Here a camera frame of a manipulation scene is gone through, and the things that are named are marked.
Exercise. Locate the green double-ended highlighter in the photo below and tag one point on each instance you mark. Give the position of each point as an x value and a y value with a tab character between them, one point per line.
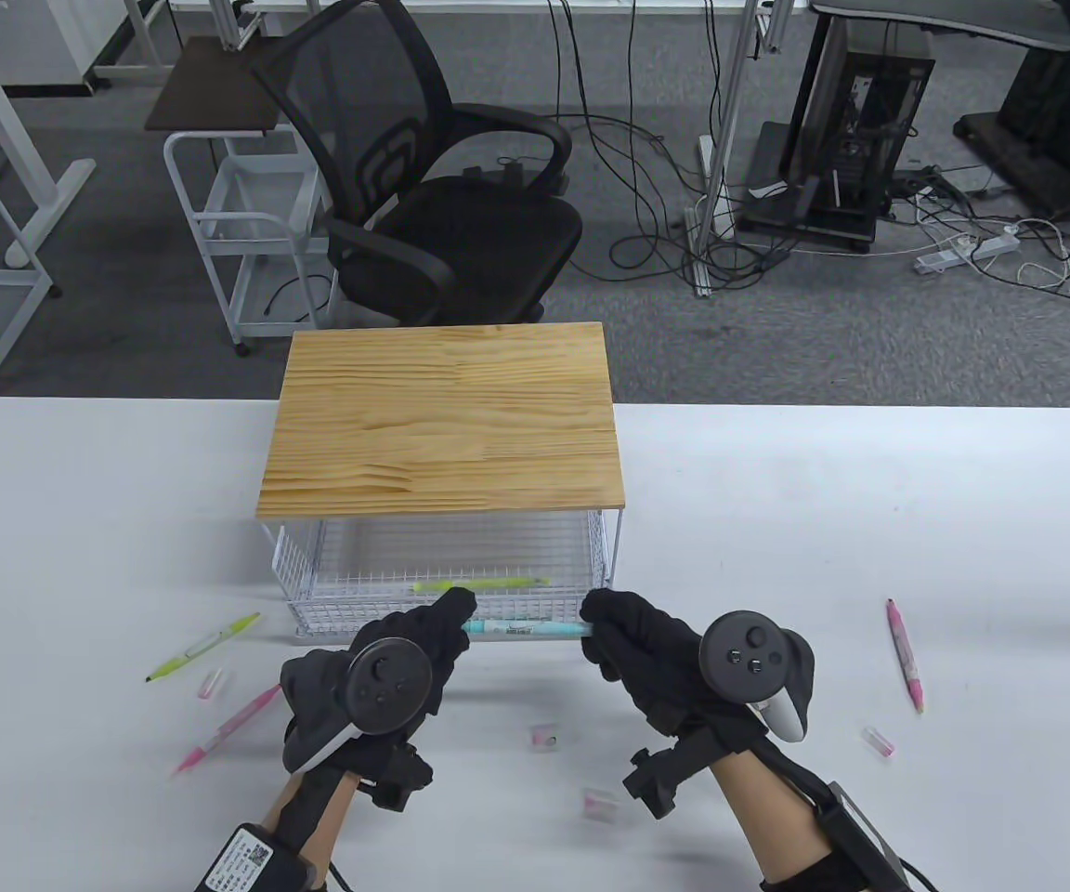
205	644
479	584

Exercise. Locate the teal double-ended highlighter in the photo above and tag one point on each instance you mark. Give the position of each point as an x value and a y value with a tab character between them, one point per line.
526	629

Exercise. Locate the black equipment stand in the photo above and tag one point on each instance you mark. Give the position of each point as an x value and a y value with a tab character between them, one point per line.
1055	111

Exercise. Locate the pink double-ended highlighter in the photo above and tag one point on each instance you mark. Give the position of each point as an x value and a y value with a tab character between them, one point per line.
905	655
228	728

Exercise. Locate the aluminium desk frame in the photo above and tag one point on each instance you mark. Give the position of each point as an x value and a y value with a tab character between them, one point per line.
240	26

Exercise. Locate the black computer tower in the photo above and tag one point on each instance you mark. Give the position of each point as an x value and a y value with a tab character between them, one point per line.
869	121

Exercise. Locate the white power strip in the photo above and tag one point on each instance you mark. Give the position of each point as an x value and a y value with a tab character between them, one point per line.
962	251

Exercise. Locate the aluminium profile post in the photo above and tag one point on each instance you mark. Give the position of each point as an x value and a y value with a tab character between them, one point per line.
725	121

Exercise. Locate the person's right forearm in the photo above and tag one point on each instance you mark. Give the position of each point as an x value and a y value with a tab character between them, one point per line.
767	818

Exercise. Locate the white metal cart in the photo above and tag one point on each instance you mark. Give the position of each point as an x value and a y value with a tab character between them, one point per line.
238	223

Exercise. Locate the grey desk top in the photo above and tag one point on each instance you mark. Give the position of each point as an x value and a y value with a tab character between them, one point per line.
962	23

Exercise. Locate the white cabinet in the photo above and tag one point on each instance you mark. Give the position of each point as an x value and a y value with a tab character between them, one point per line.
43	42

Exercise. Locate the black grey tracker controller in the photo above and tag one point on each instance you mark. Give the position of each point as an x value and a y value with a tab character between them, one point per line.
744	655
391	683

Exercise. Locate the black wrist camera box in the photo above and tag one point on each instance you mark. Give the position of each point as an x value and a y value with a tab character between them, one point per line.
860	841
252	859

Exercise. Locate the person's left hand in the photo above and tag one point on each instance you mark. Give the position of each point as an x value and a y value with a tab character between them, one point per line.
442	641

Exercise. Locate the black mesh office chair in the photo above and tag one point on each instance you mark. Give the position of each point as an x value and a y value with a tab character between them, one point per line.
461	232

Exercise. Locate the person's right hand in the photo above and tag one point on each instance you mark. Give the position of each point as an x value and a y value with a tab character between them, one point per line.
656	660

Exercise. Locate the person's left forearm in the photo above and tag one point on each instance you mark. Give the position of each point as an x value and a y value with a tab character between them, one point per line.
321	818

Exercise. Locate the brown side table top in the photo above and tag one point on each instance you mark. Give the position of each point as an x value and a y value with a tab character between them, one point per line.
210	93

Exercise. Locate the pink highlighter cap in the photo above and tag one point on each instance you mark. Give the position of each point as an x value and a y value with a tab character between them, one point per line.
600	804
545	737
211	683
878	741

